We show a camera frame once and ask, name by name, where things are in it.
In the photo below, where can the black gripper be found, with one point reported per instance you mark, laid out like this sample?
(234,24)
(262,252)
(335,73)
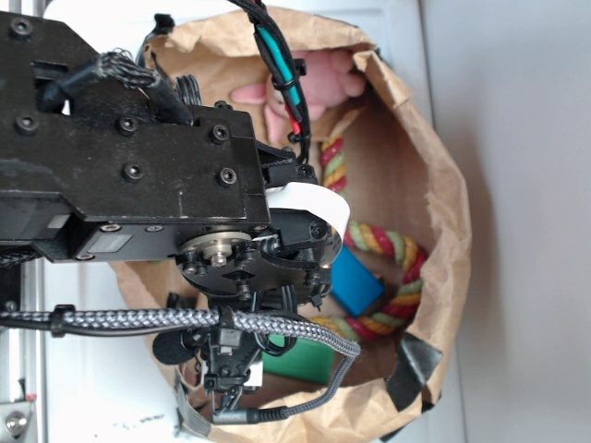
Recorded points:
(255,282)

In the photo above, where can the green rectangular block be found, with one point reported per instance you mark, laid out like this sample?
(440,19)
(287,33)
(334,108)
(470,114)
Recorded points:
(310,361)

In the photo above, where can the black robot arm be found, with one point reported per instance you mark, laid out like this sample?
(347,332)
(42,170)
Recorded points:
(105,160)

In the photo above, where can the blue rectangular block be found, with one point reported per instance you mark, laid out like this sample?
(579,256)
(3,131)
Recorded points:
(354,287)

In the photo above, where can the brown paper bag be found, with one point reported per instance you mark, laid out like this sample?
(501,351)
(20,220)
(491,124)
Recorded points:
(397,176)

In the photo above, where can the pink plush bunny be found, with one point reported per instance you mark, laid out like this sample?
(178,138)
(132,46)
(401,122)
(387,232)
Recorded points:
(330,81)

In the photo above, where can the white plastic tray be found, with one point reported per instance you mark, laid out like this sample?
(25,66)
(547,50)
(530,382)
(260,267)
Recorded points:
(110,390)

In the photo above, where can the multicolour twisted rope toy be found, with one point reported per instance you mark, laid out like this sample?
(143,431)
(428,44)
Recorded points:
(403,305)

